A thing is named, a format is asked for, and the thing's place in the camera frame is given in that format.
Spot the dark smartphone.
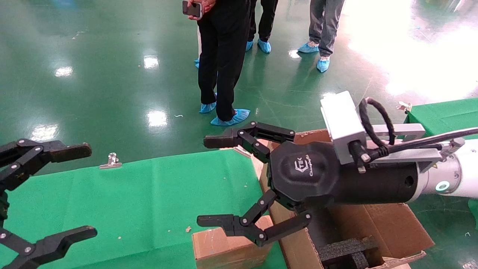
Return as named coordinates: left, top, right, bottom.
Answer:
left=182, top=1, right=203, bottom=19

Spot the person in black trousers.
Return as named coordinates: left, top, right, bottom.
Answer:
left=187, top=0, right=251, bottom=126
left=248, top=0, right=279, bottom=54

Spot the person in grey jeans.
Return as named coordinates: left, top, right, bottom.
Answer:
left=297, top=0, right=345, bottom=73

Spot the large open cardboard carton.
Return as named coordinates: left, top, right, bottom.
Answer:
left=251, top=129, right=435, bottom=269

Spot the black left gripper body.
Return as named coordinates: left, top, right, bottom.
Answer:
left=0, top=190, right=9, bottom=225

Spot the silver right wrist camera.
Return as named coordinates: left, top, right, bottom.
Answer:
left=320, top=91, right=443, bottom=173

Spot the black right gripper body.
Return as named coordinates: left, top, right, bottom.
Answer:
left=269, top=141, right=419, bottom=210

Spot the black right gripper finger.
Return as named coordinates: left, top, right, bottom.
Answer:
left=204, top=121, right=295, bottom=164
left=197, top=189, right=312, bottom=247

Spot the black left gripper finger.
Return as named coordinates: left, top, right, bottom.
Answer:
left=0, top=225, right=97, bottom=269
left=0, top=139, right=92, bottom=191

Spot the green table cloth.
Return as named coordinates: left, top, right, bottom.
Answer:
left=0, top=149, right=288, bottom=269

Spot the small cardboard box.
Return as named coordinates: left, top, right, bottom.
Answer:
left=192, top=215, right=275, bottom=269

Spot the bystander bare hand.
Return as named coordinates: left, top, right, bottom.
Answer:
left=187, top=0, right=216, bottom=21

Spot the light wooden board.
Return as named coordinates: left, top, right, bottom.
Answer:
left=218, top=139, right=271, bottom=180

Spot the black camera cable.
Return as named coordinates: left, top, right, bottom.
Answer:
left=358, top=97, right=478, bottom=163

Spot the black foam insert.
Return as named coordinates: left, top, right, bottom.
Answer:
left=317, top=236, right=379, bottom=269

